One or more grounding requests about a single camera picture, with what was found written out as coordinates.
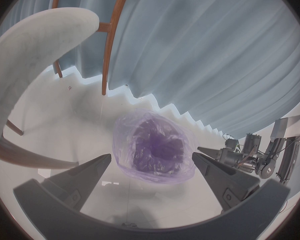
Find pale blue curtain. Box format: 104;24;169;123
5;0;300;140

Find purple plastic bag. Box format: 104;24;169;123
112;109;200;185

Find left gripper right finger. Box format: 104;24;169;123
192;152;261;212

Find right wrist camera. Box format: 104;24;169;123
224;138;238;151

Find white trash bin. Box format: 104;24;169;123
116;113;197;184

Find white cushioned wooden chair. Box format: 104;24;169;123
0;0;135;171

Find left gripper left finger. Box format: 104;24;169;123
42;153;112;211

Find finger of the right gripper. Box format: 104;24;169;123
197;146;220;161

